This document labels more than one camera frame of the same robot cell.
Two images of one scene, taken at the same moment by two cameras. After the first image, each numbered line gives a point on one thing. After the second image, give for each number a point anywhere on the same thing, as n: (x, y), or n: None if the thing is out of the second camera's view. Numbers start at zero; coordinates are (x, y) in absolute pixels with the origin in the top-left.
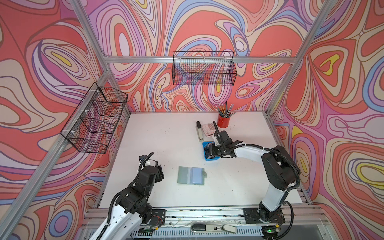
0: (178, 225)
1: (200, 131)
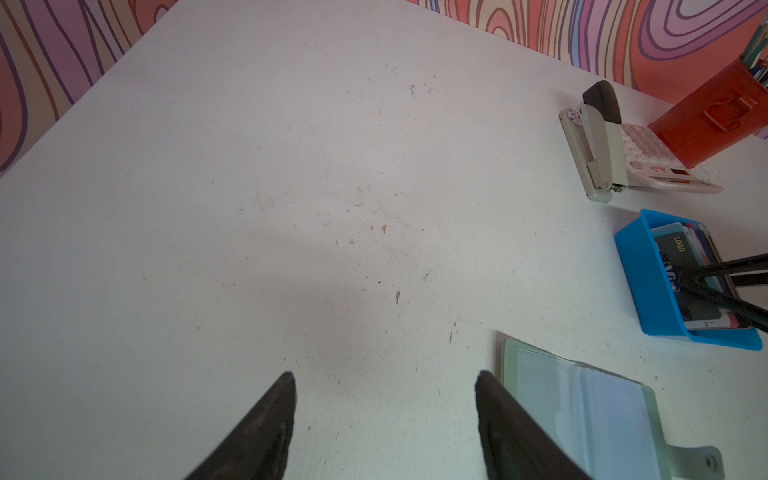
0: None
1: (597, 139)
